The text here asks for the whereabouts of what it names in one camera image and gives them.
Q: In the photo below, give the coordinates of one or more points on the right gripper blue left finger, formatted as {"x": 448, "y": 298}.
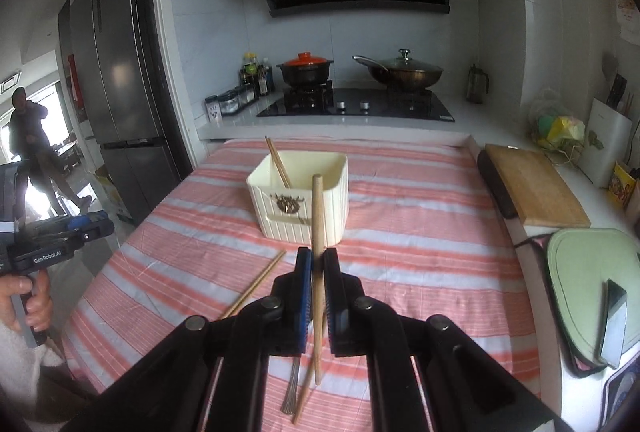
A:
{"x": 301, "y": 298}

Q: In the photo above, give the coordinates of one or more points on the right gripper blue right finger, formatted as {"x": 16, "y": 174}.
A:
{"x": 337, "y": 307}

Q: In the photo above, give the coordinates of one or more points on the wooden chopstick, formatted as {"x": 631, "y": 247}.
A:
{"x": 278, "y": 163}
{"x": 318, "y": 244}
{"x": 245, "y": 295}
{"x": 306, "y": 388}

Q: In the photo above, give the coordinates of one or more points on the steel spoon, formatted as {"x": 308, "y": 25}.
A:
{"x": 289, "y": 402}

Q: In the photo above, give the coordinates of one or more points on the person's left hand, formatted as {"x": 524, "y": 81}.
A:
{"x": 39, "y": 305}

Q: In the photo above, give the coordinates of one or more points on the cream utensil holder box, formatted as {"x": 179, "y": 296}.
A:
{"x": 284, "y": 213}

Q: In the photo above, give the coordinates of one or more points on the person in background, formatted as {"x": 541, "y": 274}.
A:
{"x": 29, "y": 141}

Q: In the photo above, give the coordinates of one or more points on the grey refrigerator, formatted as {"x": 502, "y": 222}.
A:
{"x": 125, "y": 103}

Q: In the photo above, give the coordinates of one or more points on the black gas stove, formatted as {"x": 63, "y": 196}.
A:
{"x": 359, "y": 102}

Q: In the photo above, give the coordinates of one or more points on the sauce bottles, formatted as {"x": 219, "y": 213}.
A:
{"x": 257, "y": 72}

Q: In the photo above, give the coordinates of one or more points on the black pot orange lid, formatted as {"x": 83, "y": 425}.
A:
{"x": 305, "y": 71}

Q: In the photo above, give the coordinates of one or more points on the wooden cutting board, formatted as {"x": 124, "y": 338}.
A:
{"x": 539, "y": 194}

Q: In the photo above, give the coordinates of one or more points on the wok with glass lid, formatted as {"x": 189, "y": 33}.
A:
{"x": 402, "y": 73}

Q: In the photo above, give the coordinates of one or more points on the green appliance lid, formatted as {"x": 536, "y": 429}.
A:
{"x": 580, "y": 261}

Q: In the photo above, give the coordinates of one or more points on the plastic bag with items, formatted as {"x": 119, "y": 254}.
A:
{"x": 554, "y": 127}

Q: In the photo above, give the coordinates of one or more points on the white knife block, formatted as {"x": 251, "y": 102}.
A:
{"x": 607, "y": 134}

